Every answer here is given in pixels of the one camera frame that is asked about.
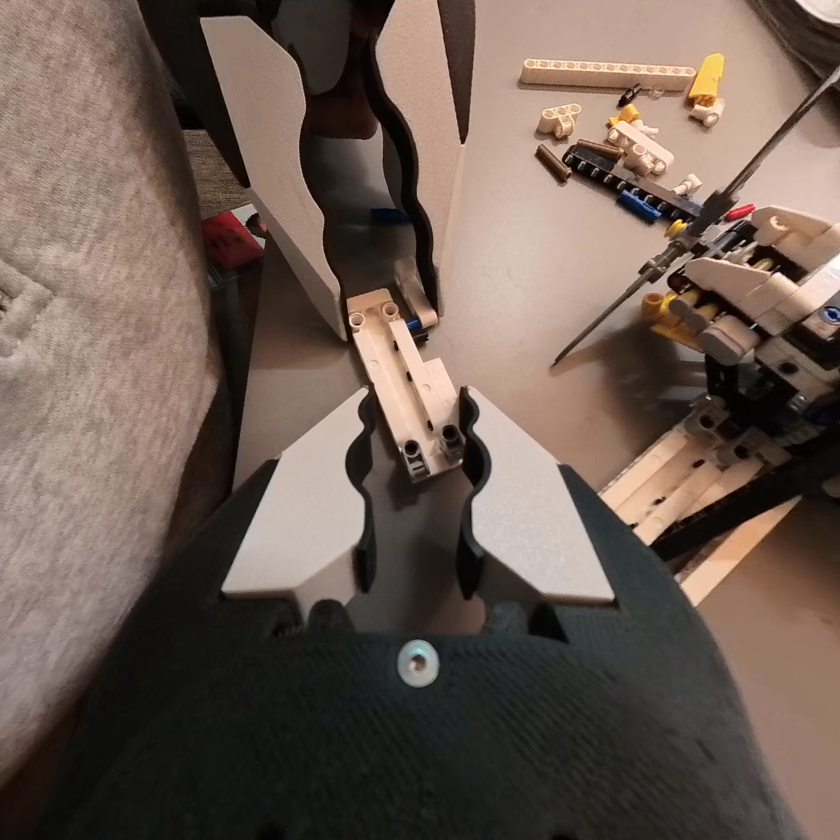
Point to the white three-hole lego connector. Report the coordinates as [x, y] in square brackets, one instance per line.
[554, 121]

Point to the white lego pin connector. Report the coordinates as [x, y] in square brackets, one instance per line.
[709, 113]

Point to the tan fabric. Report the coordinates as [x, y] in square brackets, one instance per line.
[210, 170]

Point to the dark grey container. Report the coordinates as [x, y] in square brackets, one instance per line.
[800, 39]

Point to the person's left hand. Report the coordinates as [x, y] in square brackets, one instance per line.
[348, 118]

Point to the long white lego beam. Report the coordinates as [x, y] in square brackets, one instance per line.
[604, 72]

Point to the small yellow lego piece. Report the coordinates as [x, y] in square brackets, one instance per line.
[627, 117]

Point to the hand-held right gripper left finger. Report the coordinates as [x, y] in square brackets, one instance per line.
[295, 525]

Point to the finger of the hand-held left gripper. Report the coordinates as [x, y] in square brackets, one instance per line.
[420, 98]
[262, 131]

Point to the lego helicopter model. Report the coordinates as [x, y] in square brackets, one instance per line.
[754, 275]

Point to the small black lego pin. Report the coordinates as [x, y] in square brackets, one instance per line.
[628, 95]

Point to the long black lego beam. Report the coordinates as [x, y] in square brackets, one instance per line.
[590, 167]

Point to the yellow lego panel piece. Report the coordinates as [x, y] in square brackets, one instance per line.
[707, 79]

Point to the white lego panel assembly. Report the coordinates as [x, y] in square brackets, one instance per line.
[407, 394]

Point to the brown lego cylinder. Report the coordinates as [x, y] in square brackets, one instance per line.
[598, 149]
[553, 164]

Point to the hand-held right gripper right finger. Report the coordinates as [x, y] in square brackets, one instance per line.
[538, 525]

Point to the white angled lego piece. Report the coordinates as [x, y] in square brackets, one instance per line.
[413, 289]

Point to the red lego axle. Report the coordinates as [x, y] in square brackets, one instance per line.
[738, 211]

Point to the grey sweater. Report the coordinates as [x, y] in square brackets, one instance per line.
[85, 262]

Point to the red printed booklet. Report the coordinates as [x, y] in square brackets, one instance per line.
[226, 239]

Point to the white lego axle connector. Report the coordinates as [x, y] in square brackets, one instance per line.
[688, 186]

